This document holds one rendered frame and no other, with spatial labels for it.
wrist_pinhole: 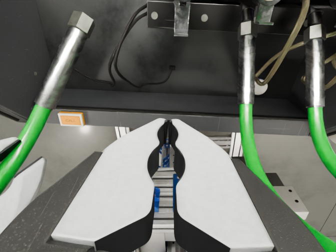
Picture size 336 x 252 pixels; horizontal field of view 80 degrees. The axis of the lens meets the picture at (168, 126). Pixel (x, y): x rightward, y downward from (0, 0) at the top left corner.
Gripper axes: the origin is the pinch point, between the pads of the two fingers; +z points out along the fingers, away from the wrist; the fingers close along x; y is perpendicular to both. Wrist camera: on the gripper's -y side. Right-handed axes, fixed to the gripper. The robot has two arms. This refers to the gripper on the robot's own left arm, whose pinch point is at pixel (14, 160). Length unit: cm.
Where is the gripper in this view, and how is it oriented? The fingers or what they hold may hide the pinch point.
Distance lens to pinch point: 20.2
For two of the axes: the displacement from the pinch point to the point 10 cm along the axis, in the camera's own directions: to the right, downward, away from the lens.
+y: -3.0, 2.2, 9.3
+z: 5.7, -7.4, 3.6
